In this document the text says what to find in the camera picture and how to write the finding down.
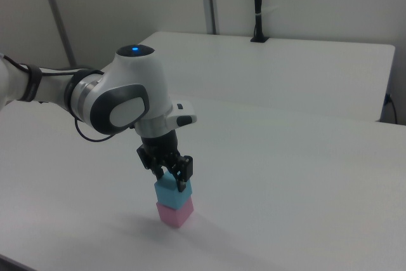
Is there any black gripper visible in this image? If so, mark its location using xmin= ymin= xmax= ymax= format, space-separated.
xmin=136 ymin=130 xmax=194 ymax=194

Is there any blue cube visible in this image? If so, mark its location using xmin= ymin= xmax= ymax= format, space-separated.
xmin=154 ymin=171 xmax=194 ymax=210

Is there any pink cube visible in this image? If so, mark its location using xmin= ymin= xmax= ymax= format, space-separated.
xmin=155 ymin=197 xmax=195 ymax=230

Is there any white side table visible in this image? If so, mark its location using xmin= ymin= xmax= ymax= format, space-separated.
xmin=137 ymin=31 xmax=396 ymax=123

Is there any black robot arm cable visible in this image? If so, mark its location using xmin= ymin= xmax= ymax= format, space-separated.
xmin=0 ymin=53 xmax=136 ymax=143

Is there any black velcro cable strap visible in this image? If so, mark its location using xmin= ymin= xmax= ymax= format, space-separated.
xmin=17 ymin=63 xmax=44 ymax=103

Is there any black camera stand pole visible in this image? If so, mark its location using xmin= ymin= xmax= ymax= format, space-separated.
xmin=250 ymin=0 xmax=271 ymax=44

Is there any black wall power cable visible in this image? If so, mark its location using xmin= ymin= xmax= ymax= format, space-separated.
xmin=385 ymin=92 xmax=399 ymax=124

